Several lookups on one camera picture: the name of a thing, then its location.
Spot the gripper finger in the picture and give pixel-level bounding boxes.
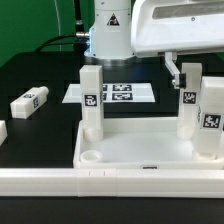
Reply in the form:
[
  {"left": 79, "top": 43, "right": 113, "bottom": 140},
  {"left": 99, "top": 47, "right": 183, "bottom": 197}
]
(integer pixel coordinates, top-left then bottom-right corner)
[{"left": 165, "top": 52, "right": 186, "bottom": 89}]

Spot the white marker base plate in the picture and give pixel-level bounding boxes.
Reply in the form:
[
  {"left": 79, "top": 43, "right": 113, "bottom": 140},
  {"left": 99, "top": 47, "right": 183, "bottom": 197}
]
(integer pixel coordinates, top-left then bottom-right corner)
[{"left": 63, "top": 83, "right": 155, "bottom": 103}]

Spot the white desk top tray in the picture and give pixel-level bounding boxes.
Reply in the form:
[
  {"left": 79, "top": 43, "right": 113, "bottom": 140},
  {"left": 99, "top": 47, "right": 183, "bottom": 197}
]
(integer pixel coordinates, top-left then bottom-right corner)
[{"left": 73, "top": 117, "right": 224, "bottom": 170}]

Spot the black cable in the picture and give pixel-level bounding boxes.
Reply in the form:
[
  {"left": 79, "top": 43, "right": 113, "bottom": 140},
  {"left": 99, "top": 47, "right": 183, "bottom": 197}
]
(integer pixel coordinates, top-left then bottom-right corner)
[{"left": 34, "top": 31, "right": 90, "bottom": 54}]

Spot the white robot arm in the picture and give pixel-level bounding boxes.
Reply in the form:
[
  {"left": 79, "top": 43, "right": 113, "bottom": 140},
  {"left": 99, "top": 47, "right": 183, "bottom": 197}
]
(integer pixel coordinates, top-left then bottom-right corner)
[{"left": 85, "top": 0, "right": 224, "bottom": 88}]

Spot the white block left edge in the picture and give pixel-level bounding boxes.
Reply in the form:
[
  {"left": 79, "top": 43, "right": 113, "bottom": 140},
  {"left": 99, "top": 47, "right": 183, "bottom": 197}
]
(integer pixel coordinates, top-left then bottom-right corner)
[{"left": 0, "top": 120, "right": 7, "bottom": 146}]

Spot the white front rail fence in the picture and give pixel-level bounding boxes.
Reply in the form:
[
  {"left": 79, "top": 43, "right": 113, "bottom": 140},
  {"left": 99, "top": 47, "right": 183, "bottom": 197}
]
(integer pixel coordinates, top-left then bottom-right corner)
[{"left": 0, "top": 168, "right": 224, "bottom": 198}]

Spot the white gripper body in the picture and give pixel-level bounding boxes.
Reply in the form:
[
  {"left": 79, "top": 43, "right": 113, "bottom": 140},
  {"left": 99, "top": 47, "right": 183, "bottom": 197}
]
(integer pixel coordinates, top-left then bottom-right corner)
[{"left": 131, "top": 0, "right": 224, "bottom": 57}]

